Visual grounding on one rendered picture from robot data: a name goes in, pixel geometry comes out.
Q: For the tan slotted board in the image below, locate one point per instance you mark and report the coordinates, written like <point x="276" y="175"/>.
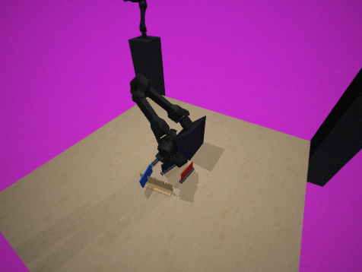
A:
<point x="160" y="186"/>

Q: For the red board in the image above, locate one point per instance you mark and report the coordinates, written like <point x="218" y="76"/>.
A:
<point x="186" y="171"/>

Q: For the blue notched board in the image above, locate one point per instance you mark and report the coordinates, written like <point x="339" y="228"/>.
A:
<point x="144" y="178"/>

